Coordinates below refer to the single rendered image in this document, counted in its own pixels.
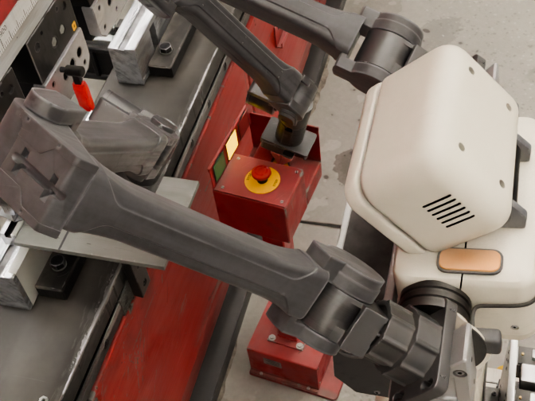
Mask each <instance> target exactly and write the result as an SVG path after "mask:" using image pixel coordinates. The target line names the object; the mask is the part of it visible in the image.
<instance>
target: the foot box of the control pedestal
mask: <svg viewBox="0 0 535 401"><path fill-rule="evenodd" d="M271 304H272V302H270V301H268V303H267V305H266V307H265V310H264V312H263V314H262V316H261V318H260V321H259V323H258V325H257V326H256V329H255V332H254V333H253V335H252V338H251V340H250V342H249V344H248V347H247V351H248V357H249V361H250V365H251V369H250V371H249V373H250V375H252V376H256V377H259V378H261V379H265V380H269V381H271V382H274V383H278V384H282V385H284V386H287V387H291V388H294V389H296V390H299V391H304V392H306V393H309V394H312V395H316V396H319V397H322V398H324V399H328V400H331V401H336V400H337V399H338V397H339V394H340V391H341V389H342V385H343V384H344V383H343V382H342V381H341V380H339V379H338V378H337V377H335V376H334V365H333V356H329V355H326V354H324V353H321V352H319V351H317V350H315V349H313V348H312V347H310V346H308V345H305V346H304V348H303V351H299V350H296V349H293V348H288V347H286V346H283V345H278V344H276V343H272V342H270V341H268V337H269V335H270V333H271V330H272V328H273V326H274V325H273V324H272V323H271V321H270V320H269V319H268V317H267V315H266V312H267V311H268V309H269V307H270V306H271Z"/></svg>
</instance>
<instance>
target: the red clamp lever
mask: <svg viewBox="0 0 535 401"><path fill-rule="evenodd" d="M60 72H63V73H65V75H66V76H72V78H73V80H74V81H73V83H72V86H73V90H74V92H75V94H76V98H77V100H78V103H79V105H80V106H81V107H82V108H83V109H85V110H86V111H93V109H94V108H95V104H94V102H93V99H92V95H91V92H90V90H89V87H88V85H87V83H86V82H85V81H84V80H82V77H83V76H84V74H85V68H84V67H83V66H77V65H69V64H67V65H66V66H65V67H60Z"/></svg>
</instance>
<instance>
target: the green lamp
mask: <svg viewBox="0 0 535 401"><path fill-rule="evenodd" d="M225 167H226V164H225V156H224V152H223V151H222V153H221V155H220V157H219V158H218V160H217V162H216V164H215V166H214V167H213V168H214V172H215V175H216V179H217V181H218V180H219V178H220V176H221V174H222V173H223V171H224V169H225Z"/></svg>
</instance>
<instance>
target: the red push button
mask: <svg viewBox="0 0 535 401"><path fill-rule="evenodd" d="M270 176H271V169H270V168H269V167H268V166H267V165H257V166H255V167H254V168H253V169H252V177H253V178H254V179H255V180H257V182H258V183H260V184H264V183H266V182H267V181H268V178H269V177H270Z"/></svg>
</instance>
